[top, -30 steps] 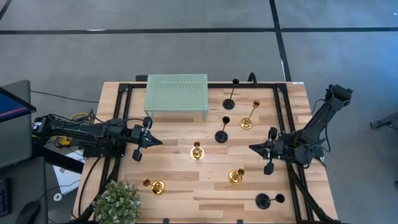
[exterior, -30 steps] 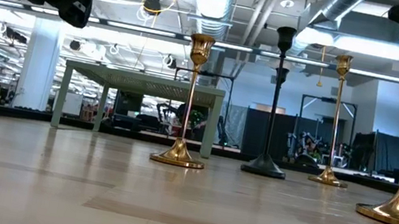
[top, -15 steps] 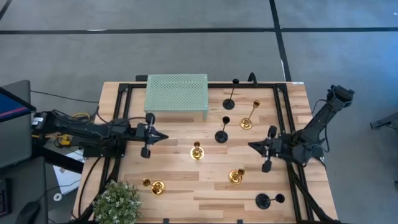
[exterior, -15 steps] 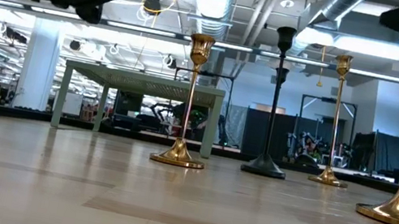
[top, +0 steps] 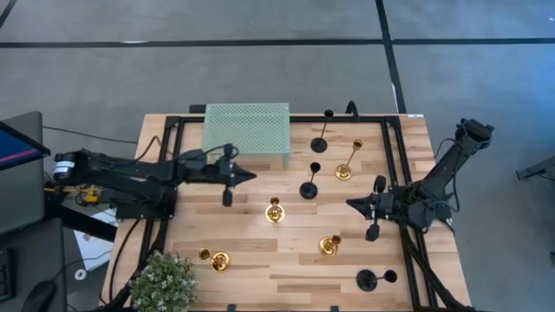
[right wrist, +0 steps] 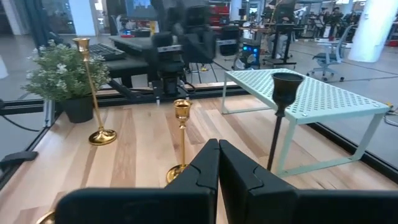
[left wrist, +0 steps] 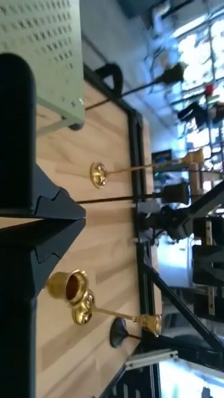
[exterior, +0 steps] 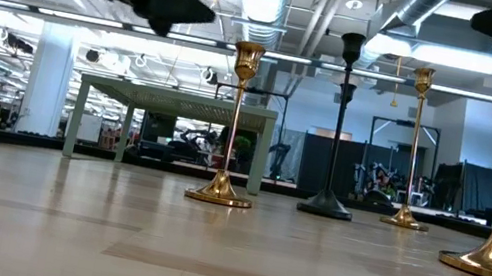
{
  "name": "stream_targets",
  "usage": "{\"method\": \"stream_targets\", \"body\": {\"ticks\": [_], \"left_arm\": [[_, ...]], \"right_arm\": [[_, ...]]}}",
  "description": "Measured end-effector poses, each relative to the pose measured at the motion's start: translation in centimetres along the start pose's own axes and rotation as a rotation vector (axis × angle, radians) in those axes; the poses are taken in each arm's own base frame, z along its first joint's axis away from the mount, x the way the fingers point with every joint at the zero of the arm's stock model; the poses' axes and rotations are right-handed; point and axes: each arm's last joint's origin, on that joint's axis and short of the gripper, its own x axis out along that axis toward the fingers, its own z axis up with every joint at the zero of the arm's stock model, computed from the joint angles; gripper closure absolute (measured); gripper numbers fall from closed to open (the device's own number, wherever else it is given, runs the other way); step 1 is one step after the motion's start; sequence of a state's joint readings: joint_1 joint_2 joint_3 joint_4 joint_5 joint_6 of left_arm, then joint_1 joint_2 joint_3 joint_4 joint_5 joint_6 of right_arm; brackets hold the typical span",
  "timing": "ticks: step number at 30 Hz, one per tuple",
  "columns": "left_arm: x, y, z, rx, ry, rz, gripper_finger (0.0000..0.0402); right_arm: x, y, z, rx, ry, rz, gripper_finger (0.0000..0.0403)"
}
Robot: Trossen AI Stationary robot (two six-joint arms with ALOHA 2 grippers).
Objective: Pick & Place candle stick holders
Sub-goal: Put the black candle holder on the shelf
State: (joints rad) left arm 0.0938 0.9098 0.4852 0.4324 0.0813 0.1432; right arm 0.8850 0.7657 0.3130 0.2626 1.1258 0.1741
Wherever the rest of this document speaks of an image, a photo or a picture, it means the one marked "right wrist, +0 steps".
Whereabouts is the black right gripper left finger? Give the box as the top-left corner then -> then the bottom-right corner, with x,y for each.
55,138 -> 220,224

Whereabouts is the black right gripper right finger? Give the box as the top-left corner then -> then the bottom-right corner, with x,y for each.
218,139 -> 398,224

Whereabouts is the gold candlestick holder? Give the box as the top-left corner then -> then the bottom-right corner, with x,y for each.
72,37 -> 118,146
35,210 -> 57,224
165,98 -> 193,185

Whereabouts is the black candlestick holder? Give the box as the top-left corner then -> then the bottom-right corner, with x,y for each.
266,72 -> 305,172

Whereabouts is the green perforated metal shelf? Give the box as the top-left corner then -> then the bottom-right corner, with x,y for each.
221,68 -> 391,179

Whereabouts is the round floor fan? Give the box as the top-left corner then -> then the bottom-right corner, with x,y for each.
232,52 -> 249,71

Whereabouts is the computer tower with blue lights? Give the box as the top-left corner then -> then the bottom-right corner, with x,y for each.
241,43 -> 261,70

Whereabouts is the black desk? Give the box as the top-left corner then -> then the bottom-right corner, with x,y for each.
104,57 -> 150,89
108,34 -> 155,54

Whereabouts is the grey office chair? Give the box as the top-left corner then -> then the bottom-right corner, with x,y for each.
306,24 -> 358,83

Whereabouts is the black keyboard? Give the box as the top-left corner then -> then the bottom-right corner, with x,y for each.
88,42 -> 127,62

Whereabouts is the potted white-flowered plant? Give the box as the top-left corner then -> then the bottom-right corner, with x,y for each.
23,39 -> 112,124

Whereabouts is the black table clamp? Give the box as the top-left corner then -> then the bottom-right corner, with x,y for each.
0,151 -> 39,172

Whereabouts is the computer monitor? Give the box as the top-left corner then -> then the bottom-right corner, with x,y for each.
125,0 -> 159,21

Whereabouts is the white round pillar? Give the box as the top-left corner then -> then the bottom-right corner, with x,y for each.
347,0 -> 396,63

